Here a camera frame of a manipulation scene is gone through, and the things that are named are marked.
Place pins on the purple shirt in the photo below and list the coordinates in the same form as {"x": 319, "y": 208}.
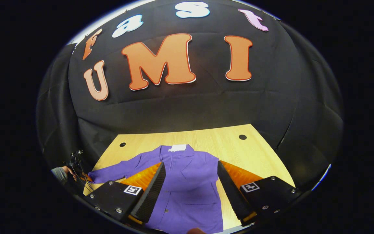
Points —
{"x": 190, "y": 182}

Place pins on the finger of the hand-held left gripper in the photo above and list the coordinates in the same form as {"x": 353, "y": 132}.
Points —
{"x": 85, "y": 177}

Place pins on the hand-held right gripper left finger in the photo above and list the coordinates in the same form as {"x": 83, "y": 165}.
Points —
{"x": 151, "y": 191}

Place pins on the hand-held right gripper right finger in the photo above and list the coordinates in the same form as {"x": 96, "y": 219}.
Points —
{"x": 230, "y": 191}

